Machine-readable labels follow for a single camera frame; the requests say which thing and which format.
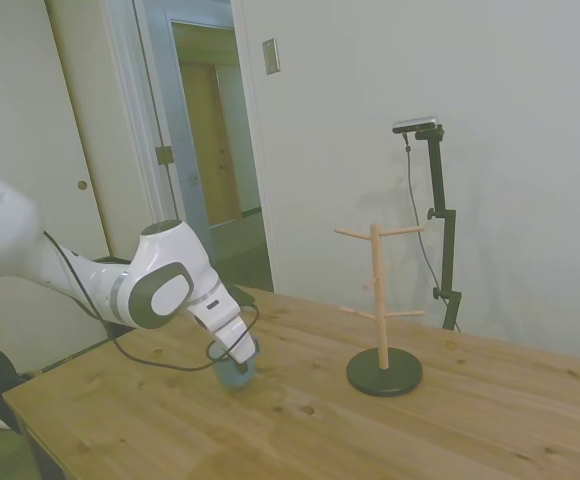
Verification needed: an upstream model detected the black camera stand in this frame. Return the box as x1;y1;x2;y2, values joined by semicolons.
413;126;464;332

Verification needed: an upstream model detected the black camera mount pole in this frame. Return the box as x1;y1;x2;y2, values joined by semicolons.
402;131;464;334

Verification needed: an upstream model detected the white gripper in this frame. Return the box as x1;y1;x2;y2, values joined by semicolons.
189;287;261;375

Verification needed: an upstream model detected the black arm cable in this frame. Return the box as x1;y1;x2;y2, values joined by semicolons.
43;230;261;373

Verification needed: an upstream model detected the grey stereo camera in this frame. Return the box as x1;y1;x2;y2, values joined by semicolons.
392;115;443;136

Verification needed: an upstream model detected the blue ceramic mug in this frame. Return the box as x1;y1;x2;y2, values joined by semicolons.
208;337;263;392

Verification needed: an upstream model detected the grey open door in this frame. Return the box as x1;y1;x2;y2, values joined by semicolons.
133;0;217;261

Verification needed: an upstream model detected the white closet door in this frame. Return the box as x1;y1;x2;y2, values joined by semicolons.
42;0;121;261

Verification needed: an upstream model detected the metal wall plate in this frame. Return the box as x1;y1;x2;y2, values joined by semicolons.
261;38;281;77

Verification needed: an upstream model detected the wooden mug tree black base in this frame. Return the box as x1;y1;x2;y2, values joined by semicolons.
333;223;428;398

